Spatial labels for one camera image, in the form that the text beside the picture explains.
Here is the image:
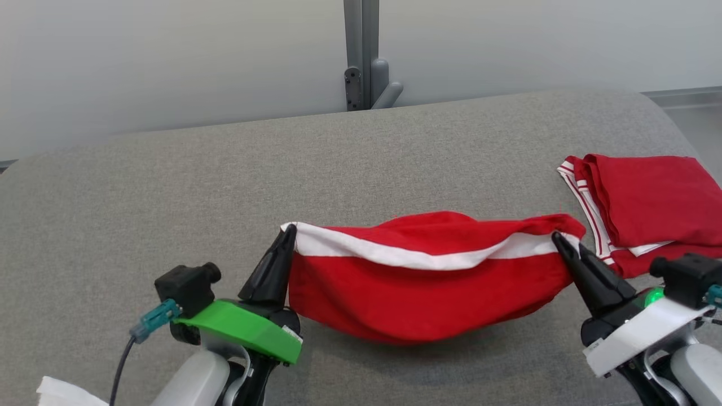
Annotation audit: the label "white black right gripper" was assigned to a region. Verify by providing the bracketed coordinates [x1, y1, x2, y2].
[551, 231, 715, 379]

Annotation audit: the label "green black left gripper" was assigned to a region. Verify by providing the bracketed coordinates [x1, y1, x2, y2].
[169, 223, 303, 406]

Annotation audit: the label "red shirt with white stripes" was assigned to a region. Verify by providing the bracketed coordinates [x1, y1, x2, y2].
[557, 153, 722, 280]

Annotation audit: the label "red shorts with elastic waistband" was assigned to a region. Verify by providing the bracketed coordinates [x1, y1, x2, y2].
[280, 210, 588, 346]

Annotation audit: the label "white crumpled cloth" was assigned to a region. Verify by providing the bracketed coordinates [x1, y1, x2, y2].
[36, 376, 109, 406]

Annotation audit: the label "teal left camera connector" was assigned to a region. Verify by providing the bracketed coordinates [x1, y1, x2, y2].
[129, 298, 182, 344]

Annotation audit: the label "thin black left camera cable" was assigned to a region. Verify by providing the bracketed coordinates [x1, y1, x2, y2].
[109, 335, 137, 406]

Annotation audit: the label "grey partition base rail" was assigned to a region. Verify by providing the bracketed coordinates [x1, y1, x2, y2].
[640, 85, 722, 109]

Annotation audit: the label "grey metal partition post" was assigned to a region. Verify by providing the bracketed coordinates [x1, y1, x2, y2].
[342, 0, 405, 112]

